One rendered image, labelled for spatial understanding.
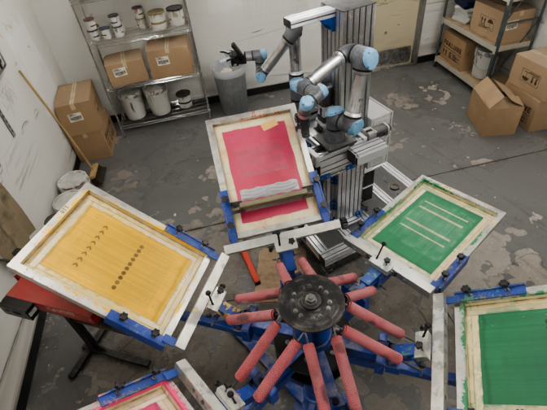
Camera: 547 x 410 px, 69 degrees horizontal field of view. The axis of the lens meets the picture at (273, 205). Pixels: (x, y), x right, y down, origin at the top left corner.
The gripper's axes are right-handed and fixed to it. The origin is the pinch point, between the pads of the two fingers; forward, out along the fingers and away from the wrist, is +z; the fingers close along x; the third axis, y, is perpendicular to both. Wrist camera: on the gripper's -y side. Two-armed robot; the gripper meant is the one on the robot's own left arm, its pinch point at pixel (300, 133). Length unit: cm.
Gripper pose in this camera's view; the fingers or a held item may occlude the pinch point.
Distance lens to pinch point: 253.4
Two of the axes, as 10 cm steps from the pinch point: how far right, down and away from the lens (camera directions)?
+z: -0.4, 2.7, 9.6
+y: -2.4, -9.4, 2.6
